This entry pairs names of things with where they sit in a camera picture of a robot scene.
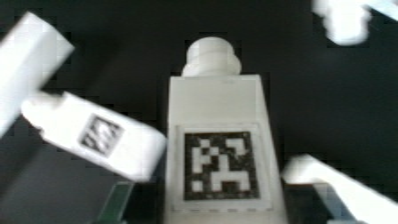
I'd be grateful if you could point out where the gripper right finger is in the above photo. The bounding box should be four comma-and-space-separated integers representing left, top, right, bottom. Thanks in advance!
284, 184, 355, 224

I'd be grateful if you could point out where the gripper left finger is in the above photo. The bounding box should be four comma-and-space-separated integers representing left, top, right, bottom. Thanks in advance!
87, 181, 163, 224

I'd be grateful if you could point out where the white square tabletop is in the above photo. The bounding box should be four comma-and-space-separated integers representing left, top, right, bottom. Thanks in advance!
282, 154, 398, 224

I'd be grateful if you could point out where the white leg with tags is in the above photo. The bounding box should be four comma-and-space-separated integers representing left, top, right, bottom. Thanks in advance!
163, 37, 288, 224

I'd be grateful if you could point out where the white leg front left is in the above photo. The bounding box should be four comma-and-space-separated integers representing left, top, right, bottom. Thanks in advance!
21, 93, 167, 182

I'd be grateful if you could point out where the white leg on sheet left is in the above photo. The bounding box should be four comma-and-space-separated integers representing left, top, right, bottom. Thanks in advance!
311, 0, 398, 47

